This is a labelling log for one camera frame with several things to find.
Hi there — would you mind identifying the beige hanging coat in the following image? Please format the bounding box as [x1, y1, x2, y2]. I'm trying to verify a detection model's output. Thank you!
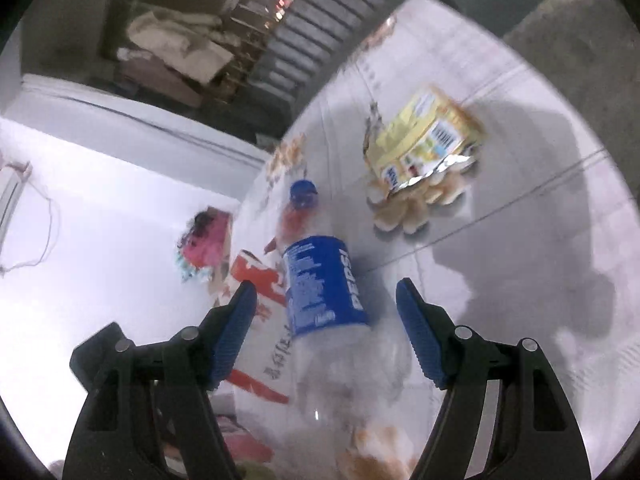
[125, 10, 236, 86]

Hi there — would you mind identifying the teal patterned cloth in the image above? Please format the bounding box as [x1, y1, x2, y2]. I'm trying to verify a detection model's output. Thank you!
[175, 250, 213, 283]

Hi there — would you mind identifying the yellow snack bag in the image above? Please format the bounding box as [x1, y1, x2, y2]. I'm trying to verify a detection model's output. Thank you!
[365, 85, 488, 196]

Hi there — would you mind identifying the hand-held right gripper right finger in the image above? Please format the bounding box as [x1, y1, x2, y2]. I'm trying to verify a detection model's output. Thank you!
[395, 277, 593, 480]

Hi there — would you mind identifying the metal balcony railing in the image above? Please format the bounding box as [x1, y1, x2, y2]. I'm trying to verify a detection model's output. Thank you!
[220, 0, 416, 111]

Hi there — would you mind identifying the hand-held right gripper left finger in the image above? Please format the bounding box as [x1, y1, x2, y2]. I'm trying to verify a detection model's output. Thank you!
[61, 280, 258, 480]

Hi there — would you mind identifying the pink bag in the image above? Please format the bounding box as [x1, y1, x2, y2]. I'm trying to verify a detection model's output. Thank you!
[177, 210, 231, 271]

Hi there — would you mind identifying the red and white cardboard box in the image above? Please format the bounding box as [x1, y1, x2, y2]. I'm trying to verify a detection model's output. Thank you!
[215, 249, 298, 406]

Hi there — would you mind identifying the clear bottle with blue label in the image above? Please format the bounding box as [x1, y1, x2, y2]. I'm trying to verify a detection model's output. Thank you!
[275, 179, 418, 441]

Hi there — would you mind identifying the floral tablecloth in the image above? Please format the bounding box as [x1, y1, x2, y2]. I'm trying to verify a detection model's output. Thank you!
[220, 0, 640, 480]

